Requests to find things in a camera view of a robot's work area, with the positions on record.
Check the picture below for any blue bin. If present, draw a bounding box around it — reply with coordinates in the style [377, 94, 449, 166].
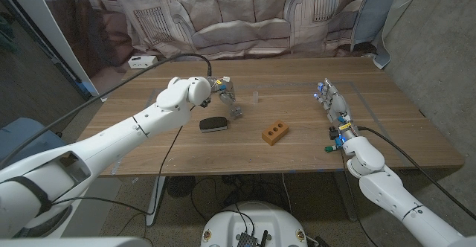
[0, 117, 66, 166]

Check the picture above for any white power strip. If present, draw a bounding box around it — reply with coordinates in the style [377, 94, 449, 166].
[127, 55, 159, 70]

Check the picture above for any white table leg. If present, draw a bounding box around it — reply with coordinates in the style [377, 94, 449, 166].
[145, 176, 167, 228]

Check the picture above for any black board eraser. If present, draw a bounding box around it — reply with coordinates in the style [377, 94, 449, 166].
[199, 116, 228, 133]

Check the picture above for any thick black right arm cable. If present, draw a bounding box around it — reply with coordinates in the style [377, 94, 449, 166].
[357, 126, 476, 220]

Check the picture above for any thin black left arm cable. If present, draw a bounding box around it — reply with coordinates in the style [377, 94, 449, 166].
[51, 105, 196, 218]

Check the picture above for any black round fan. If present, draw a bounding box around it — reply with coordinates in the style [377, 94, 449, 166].
[166, 175, 196, 199]

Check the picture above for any brown block with holes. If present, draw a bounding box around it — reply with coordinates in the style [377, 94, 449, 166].
[261, 119, 290, 147]

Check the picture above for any black torso electronics module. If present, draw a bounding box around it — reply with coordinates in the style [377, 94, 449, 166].
[236, 230, 268, 247]

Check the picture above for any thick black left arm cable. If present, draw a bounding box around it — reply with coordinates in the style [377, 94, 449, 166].
[0, 52, 213, 166]

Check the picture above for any printed sofa backdrop cloth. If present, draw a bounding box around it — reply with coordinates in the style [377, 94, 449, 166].
[35, 0, 428, 92]

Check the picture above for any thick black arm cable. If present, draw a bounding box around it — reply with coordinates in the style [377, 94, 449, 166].
[0, 52, 213, 166]
[357, 126, 476, 220]

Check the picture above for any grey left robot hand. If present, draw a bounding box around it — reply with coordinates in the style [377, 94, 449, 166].
[206, 75, 243, 121]

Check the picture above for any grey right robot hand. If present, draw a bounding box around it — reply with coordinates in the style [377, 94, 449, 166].
[314, 77, 360, 137]

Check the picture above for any white pillar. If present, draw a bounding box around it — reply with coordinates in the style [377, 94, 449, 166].
[0, 0, 100, 97]

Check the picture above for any grey table leg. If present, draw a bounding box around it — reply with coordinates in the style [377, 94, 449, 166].
[332, 170, 358, 222]

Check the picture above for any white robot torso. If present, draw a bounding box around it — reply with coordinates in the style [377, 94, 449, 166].
[200, 201, 309, 247]

